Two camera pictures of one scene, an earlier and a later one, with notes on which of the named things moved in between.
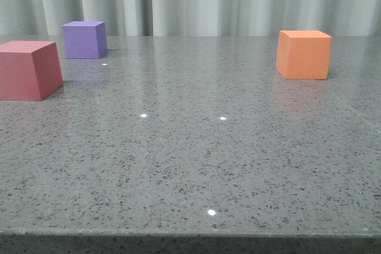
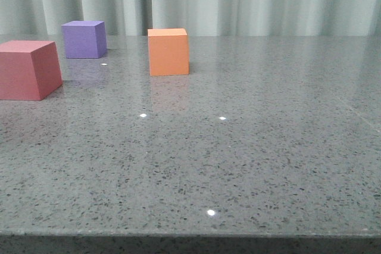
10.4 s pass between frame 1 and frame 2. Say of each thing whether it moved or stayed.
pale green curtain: stayed
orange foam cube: moved
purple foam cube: stayed
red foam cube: stayed
